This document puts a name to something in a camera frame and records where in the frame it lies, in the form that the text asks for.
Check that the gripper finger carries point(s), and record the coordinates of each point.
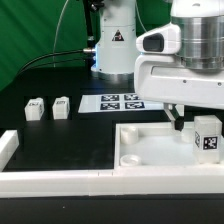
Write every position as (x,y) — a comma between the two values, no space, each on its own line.
(175,113)

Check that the white square tabletop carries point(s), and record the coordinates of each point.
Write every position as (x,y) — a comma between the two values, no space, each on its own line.
(156,144)

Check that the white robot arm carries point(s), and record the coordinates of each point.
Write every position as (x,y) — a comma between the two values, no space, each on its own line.
(181,62)

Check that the white sheet with AprilTags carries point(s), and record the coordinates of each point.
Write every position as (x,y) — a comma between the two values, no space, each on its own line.
(116,102)

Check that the black vertical pole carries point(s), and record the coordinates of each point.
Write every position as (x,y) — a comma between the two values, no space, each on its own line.
(90,36)

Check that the green backdrop curtain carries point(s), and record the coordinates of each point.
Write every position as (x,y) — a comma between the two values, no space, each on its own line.
(31,28)

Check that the white U-shaped obstacle fence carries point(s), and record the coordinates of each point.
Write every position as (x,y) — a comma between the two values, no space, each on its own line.
(143,180)

